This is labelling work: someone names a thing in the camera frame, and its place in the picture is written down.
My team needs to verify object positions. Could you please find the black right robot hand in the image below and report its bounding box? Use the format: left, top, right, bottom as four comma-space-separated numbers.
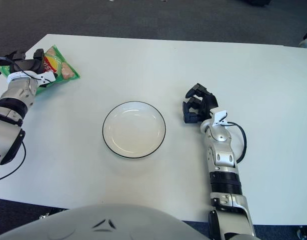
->
182, 83, 219, 125

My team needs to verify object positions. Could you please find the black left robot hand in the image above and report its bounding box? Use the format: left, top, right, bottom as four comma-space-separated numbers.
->
7, 49, 48, 76

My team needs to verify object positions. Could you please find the green potato chips bag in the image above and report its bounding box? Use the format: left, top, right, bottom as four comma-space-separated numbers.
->
0, 44, 81, 96

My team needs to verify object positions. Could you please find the white plate with black rim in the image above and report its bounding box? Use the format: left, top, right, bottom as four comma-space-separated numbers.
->
102, 100, 167, 159

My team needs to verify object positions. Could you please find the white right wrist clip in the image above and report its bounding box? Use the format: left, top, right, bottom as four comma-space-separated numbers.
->
211, 109, 229, 126

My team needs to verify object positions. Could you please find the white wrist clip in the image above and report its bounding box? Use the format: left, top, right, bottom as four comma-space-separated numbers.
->
38, 71, 56, 88
211, 109, 229, 126

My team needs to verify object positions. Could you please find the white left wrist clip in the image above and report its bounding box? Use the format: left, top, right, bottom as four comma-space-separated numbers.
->
38, 71, 56, 88

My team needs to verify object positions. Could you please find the grey robot torso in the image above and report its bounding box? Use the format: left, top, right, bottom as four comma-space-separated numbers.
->
0, 203, 212, 240

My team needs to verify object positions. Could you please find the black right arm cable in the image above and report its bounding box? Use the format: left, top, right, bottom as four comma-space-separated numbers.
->
227, 121, 247, 163

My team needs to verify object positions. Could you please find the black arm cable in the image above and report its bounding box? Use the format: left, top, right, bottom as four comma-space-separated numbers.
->
227, 121, 247, 163
0, 55, 44, 181

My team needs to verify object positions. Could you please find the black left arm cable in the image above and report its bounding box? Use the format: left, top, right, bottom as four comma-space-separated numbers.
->
0, 55, 44, 181

